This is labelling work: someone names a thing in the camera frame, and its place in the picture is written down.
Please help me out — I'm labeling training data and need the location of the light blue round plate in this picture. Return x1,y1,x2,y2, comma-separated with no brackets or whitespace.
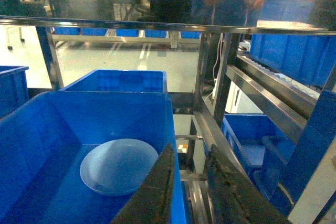
80,138,159,197

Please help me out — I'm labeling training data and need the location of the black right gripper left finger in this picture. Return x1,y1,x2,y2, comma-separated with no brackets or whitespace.
111,143,175,223

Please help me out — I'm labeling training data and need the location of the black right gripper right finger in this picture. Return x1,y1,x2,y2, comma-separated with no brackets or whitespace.
206,145,290,223

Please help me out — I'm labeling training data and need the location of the white cable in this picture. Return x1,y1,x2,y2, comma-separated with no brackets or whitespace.
209,34,224,104

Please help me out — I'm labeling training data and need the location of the blue bin on shelf right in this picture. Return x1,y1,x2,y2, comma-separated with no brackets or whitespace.
250,34,335,87

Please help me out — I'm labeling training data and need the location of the large blue target bin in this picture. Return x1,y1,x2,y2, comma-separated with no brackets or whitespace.
1,91,175,223

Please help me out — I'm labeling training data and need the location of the blue bin behind target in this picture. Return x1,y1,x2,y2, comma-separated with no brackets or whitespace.
61,69,167,93

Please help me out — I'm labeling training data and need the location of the blue bin far left rear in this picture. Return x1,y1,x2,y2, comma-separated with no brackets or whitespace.
1,66,29,118

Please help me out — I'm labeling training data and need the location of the stainless steel shelf rack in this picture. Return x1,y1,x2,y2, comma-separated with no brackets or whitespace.
0,15,336,224

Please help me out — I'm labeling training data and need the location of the blue bin lower right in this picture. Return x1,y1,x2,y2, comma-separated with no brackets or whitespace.
220,113,296,183

